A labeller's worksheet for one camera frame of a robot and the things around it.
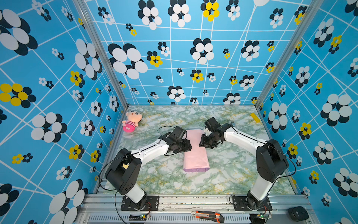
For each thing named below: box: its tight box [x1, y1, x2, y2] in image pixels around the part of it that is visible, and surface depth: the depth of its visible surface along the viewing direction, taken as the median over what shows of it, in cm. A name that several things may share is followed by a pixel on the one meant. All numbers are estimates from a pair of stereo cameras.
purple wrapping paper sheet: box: [183, 129, 210, 173], surface depth 85 cm
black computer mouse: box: [288, 206, 310, 222], surface depth 70 cm
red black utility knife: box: [191, 210, 225, 224], surface depth 71 cm
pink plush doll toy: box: [122, 110, 143, 133], surface depth 104 cm
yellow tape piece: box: [249, 112, 261, 124], surface depth 114 cm
